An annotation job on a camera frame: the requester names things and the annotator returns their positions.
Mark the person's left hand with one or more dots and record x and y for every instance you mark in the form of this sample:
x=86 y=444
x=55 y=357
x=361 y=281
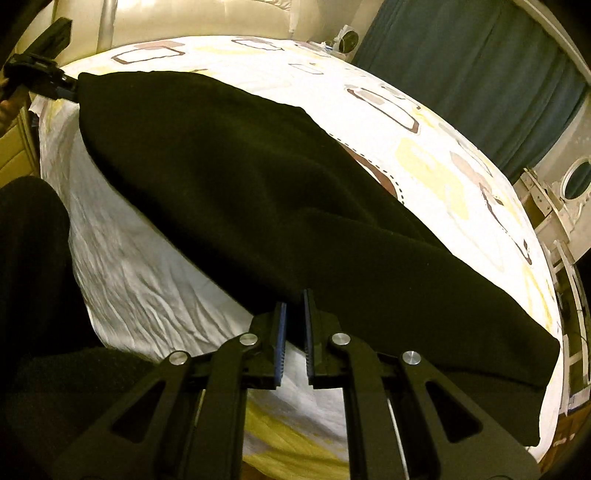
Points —
x=7 y=110

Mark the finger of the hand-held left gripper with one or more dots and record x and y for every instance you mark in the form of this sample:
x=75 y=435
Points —
x=65 y=90

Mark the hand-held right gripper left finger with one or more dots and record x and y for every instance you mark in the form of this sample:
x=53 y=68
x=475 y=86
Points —
x=280 y=342

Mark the person's dark-clothed leg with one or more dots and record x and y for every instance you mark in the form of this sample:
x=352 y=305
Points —
x=37 y=277

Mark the small round table clock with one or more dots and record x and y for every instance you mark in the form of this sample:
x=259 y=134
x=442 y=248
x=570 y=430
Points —
x=349 y=40

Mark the patterned white bed sheet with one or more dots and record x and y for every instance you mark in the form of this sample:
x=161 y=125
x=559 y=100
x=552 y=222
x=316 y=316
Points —
x=415 y=152

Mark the black pants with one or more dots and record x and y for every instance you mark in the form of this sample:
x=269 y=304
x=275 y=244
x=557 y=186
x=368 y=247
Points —
x=231 y=184

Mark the cream padded headboard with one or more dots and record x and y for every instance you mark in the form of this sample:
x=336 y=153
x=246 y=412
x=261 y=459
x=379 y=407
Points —
x=184 y=18

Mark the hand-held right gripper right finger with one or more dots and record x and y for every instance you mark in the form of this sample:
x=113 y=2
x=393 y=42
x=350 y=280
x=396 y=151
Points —
x=308 y=339

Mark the blue curtain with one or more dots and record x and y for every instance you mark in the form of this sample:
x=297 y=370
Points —
x=461 y=60

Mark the yellow nightstand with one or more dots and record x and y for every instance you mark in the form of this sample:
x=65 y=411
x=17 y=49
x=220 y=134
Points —
x=16 y=147

